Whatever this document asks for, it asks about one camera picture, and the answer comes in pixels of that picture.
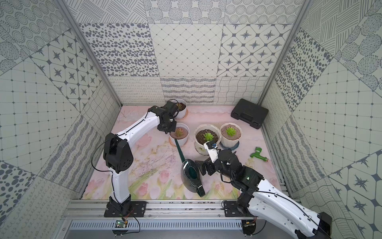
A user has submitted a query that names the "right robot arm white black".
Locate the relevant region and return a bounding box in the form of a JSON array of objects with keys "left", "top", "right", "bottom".
[{"left": 199, "top": 140, "right": 332, "bottom": 239}]

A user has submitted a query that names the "right small circuit board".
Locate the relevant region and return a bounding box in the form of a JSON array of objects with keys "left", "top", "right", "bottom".
[{"left": 241, "top": 220, "right": 257, "bottom": 236}]

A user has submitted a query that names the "dark green watering can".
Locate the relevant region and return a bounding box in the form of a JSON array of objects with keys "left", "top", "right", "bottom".
[{"left": 175, "top": 139, "right": 206, "bottom": 197}]

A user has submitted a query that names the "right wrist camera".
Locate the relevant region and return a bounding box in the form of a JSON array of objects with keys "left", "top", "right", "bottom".
[{"left": 204, "top": 141, "right": 218, "bottom": 163}]

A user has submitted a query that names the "green hose nozzle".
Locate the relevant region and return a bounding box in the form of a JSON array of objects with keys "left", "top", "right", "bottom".
[{"left": 250, "top": 147, "right": 269, "bottom": 162}]

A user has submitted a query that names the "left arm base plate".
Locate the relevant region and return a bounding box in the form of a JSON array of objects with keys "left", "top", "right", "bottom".
[{"left": 104, "top": 200, "right": 147, "bottom": 218}]

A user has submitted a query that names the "small circuit board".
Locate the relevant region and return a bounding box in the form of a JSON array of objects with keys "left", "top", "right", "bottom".
[
  {"left": 241, "top": 220, "right": 257, "bottom": 236},
  {"left": 112, "top": 220, "right": 129, "bottom": 236}
]

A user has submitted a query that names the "white pot bright green succulent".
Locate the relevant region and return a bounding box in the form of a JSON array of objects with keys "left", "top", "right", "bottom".
[{"left": 220, "top": 122, "right": 242, "bottom": 150}]

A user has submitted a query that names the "black plastic tool case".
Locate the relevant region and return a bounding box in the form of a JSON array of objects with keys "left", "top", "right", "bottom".
[{"left": 231, "top": 99, "right": 269, "bottom": 129}]

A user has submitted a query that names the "white pot yellow-brown succulent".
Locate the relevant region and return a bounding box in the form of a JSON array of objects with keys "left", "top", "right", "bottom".
[{"left": 170, "top": 99, "right": 187, "bottom": 119}]

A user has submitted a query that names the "left small circuit board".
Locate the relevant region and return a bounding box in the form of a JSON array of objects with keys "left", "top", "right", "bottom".
[{"left": 112, "top": 220, "right": 129, "bottom": 236}]

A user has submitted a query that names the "large white pot green succulent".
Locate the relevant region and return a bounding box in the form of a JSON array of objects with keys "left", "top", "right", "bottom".
[{"left": 194, "top": 124, "right": 221, "bottom": 156}]

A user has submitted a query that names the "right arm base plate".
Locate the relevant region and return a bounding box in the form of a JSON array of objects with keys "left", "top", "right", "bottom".
[{"left": 221, "top": 200, "right": 257, "bottom": 218}]

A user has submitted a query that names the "aluminium mounting rail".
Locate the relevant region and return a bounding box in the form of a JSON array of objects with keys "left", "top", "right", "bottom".
[{"left": 61, "top": 198, "right": 308, "bottom": 220}]

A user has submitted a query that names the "white pot pink succulent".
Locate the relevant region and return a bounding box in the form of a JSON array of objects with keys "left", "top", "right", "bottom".
[{"left": 169, "top": 123, "right": 190, "bottom": 147}]

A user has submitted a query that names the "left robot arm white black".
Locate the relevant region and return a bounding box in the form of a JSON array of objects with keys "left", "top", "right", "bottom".
[{"left": 103, "top": 101, "right": 179, "bottom": 217}]

